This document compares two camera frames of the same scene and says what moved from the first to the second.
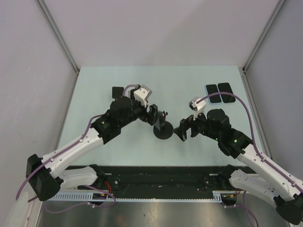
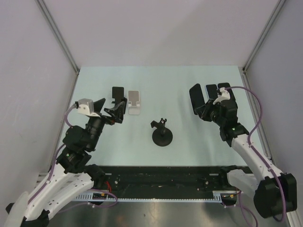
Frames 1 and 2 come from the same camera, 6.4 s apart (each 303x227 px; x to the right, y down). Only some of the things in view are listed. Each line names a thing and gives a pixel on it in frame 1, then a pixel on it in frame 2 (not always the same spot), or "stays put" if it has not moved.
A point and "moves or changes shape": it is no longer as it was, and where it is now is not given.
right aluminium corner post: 280,6 stays put
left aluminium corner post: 59,36 stays put
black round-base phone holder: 164,129 moves or changes shape
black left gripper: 151,118 → 117,112
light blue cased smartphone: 211,89 stays put
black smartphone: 226,87 stays put
